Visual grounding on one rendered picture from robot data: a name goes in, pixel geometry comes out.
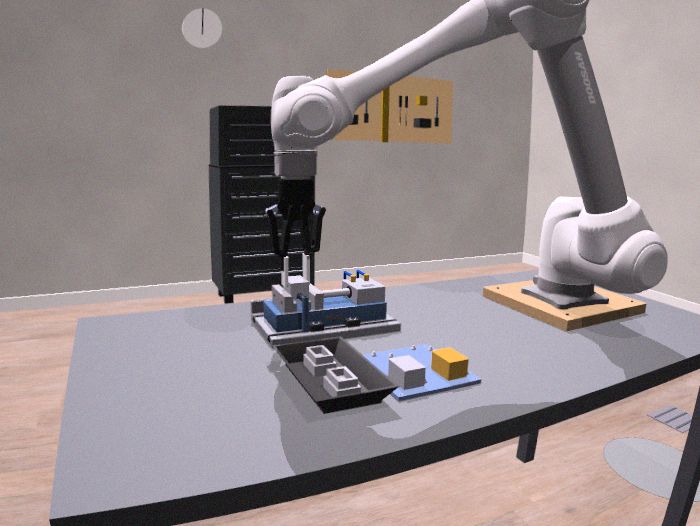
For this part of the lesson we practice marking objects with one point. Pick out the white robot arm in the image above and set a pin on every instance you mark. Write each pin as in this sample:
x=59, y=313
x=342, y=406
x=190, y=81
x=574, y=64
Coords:
x=613, y=247

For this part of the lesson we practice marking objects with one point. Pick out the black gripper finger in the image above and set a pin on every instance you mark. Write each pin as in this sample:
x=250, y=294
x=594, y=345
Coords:
x=310, y=247
x=271, y=214

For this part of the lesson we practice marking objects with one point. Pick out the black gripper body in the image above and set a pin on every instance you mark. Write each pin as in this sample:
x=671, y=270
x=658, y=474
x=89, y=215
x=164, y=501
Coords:
x=295, y=192

